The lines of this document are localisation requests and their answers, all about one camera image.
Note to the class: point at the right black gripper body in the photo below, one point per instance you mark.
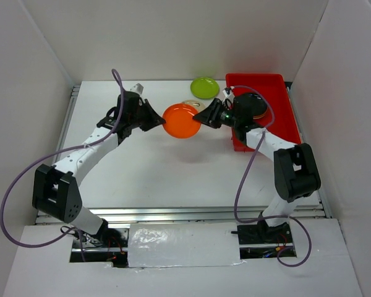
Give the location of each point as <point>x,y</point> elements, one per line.
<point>230,119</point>

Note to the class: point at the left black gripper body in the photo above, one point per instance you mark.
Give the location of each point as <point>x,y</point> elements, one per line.
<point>136,119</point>

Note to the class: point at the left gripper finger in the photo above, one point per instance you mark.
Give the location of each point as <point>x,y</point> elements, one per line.
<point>151,116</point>
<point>150,124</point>

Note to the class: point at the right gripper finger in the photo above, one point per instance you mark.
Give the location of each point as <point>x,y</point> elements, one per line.
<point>215,123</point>
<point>213,110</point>

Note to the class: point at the black plate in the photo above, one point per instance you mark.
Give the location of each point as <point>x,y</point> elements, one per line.
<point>256,102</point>

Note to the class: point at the orange plate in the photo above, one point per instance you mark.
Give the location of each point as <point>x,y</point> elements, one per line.
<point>180,122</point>
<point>261,117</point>

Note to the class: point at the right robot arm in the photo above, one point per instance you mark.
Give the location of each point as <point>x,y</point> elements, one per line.
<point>295,171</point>

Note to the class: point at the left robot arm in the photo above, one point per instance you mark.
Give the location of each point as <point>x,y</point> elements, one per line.
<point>56,187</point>

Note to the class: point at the red plastic bin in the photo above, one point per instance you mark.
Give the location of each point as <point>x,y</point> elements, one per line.
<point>273,89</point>

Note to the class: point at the cream plate with motifs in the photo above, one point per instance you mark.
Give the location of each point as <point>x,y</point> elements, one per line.
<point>194,103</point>

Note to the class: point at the lime green plate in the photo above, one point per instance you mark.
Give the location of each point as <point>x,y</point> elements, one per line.
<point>204,88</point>

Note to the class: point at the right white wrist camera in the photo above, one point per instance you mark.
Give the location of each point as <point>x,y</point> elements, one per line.
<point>228,93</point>

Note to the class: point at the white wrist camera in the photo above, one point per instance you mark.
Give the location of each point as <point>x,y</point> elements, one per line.
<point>228,93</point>
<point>137,88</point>

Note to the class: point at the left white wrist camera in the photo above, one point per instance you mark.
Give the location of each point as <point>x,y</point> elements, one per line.
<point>137,88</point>

